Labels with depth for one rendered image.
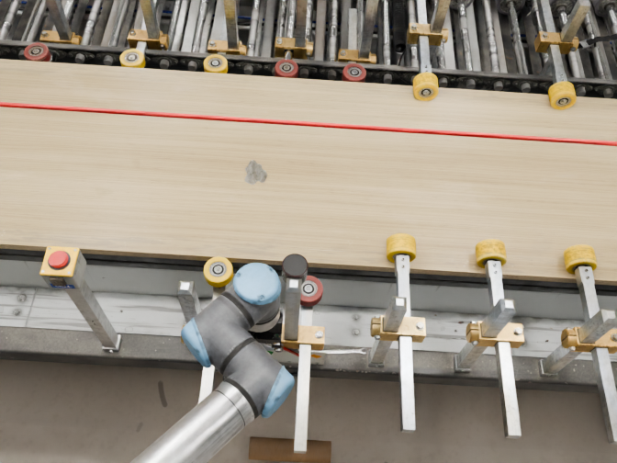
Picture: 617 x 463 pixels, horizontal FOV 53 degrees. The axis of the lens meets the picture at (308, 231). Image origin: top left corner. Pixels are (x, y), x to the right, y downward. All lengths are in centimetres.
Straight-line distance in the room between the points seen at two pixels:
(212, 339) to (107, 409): 145
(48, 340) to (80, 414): 71
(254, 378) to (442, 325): 99
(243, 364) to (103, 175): 96
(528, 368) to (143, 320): 116
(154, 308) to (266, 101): 75
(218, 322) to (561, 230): 114
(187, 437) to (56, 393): 161
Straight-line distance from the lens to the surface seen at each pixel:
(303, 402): 164
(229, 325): 120
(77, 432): 261
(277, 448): 241
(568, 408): 277
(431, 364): 189
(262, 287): 121
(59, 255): 145
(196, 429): 112
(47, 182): 199
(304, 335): 168
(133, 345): 190
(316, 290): 170
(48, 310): 210
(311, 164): 192
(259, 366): 116
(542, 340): 211
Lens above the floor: 244
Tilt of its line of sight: 60 degrees down
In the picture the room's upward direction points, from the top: 5 degrees clockwise
